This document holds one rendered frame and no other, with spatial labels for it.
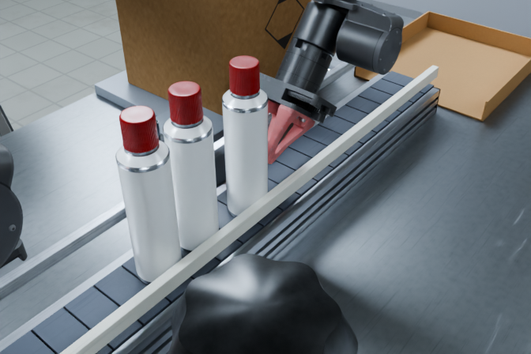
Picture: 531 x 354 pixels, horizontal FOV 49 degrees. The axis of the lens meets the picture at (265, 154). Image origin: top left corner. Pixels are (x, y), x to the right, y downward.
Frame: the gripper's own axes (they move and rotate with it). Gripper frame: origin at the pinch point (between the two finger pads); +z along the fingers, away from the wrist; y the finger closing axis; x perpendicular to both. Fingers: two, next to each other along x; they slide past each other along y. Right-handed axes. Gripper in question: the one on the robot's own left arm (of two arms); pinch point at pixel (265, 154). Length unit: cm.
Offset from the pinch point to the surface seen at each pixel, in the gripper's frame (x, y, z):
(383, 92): 28.7, -0.8, -16.3
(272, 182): 4.9, -0.2, 3.3
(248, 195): -3.6, 2.3, 5.1
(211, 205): -10.1, 2.2, 7.0
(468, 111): 40.0, 10.5, -19.7
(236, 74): -13.4, 0.7, -7.1
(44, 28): 152, -257, -1
